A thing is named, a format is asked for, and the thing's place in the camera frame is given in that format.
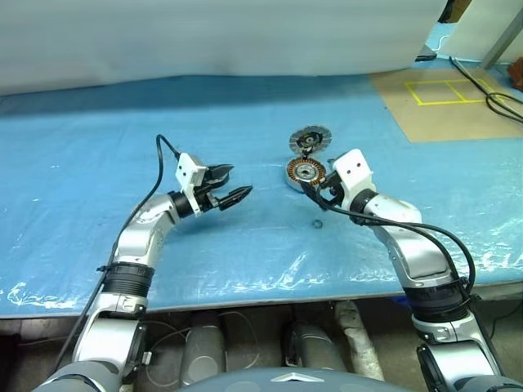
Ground thin black cable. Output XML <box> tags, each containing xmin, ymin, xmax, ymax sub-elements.
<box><xmin>487</xmin><ymin>301</ymin><xmax>523</xmax><ymax>349</ymax></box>

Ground white sheet backdrop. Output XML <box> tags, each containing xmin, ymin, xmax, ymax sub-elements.
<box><xmin>0</xmin><ymin>0</ymin><xmax>449</xmax><ymax>98</ymax></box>

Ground brown cardboard sheet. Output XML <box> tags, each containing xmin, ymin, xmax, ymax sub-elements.
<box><xmin>369</xmin><ymin>66</ymin><xmax>523</xmax><ymax>145</ymax></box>

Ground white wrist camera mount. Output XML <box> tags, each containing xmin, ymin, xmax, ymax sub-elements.
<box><xmin>331</xmin><ymin>149</ymin><xmax>378</xmax><ymax>212</ymax></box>
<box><xmin>175</xmin><ymin>152</ymin><xmax>206</xmax><ymax>218</ymax></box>

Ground silver motor rotor cap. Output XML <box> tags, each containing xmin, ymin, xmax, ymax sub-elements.
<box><xmin>288</xmin><ymin>125</ymin><xmax>334</xmax><ymax>157</ymax></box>

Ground dark grey rounded shape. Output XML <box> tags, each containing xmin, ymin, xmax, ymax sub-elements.
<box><xmin>181</xmin><ymin>323</ymin><xmax>226</xmax><ymax>385</ymax></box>
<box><xmin>284</xmin><ymin>321</ymin><xmax>349</xmax><ymax>373</ymax></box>

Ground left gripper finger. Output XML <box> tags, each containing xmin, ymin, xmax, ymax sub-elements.
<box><xmin>207</xmin><ymin>163</ymin><xmax>235</xmax><ymax>185</ymax></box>
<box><xmin>216</xmin><ymin>185</ymin><xmax>254</xmax><ymax>212</ymax></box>

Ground aluminium profile post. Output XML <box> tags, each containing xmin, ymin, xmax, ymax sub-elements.
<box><xmin>481</xmin><ymin>0</ymin><xmax>523</xmax><ymax>69</ymax></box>

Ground black floor cable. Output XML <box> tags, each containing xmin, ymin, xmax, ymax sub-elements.
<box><xmin>449</xmin><ymin>56</ymin><xmax>523</xmax><ymax>124</ymax></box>

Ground black bracket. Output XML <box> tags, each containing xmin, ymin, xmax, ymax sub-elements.
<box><xmin>415</xmin><ymin>43</ymin><xmax>437</xmax><ymax>63</ymax></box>

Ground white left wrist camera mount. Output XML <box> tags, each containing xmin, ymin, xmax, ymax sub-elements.
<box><xmin>175</xmin><ymin>152</ymin><xmax>206</xmax><ymax>218</ymax></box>

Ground white panel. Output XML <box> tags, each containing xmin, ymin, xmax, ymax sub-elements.
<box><xmin>424</xmin><ymin>20</ymin><xmax>512</xmax><ymax>65</ymax></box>

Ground red-brown object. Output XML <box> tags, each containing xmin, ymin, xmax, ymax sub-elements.
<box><xmin>507</xmin><ymin>56</ymin><xmax>523</xmax><ymax>90</ymax></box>

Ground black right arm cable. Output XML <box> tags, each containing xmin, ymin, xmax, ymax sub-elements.
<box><xmin>321</xmin><ymin>198</ymin><xmax>477</xmax><ymax>296</ymax></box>

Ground white wrapped table leg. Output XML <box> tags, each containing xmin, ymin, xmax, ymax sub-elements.
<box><xmin>333</xmin><ymin>301</ymin><xmax>386</xmax><ymax>381</ymax></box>

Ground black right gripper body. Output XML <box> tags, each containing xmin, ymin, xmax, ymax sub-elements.
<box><xmin>320</xmin><ymin>168</ymin><xmax>349</xmax><ymax>210</ymax></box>

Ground motor stator with copper coils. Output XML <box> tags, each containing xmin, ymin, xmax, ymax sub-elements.
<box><xmin>283</xmin><ymin>156</ymin><xmax>329</xmax><ymax>194</ymax></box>

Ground blue plastic table cover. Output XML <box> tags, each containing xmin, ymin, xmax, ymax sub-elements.
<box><xmin>0</xmin><ymin>72</ymin><xmax>523</xmax><ymax>320</ymax></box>

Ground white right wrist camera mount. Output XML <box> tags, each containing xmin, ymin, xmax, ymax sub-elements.
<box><xmin>331</xmin><ymin>149</ymin><xmax>378</xmax><ymax>212</ymax></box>

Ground thin grey wire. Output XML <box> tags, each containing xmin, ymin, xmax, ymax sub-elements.
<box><xmin>145</xmin><ymin>311</ymin><xmax>263</xmax><ymax>385</ymax></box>

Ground grey robot torso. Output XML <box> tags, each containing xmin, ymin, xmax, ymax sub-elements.
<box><xmin>174</xmin><ymin>360</ymin><xmax>394</xmax><ymax>392</ymax></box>

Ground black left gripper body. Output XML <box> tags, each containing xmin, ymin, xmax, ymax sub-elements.
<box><xmin>194</xmin><ymin>165</ymin><xmax>224</xmax><ymax>212</ymax></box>

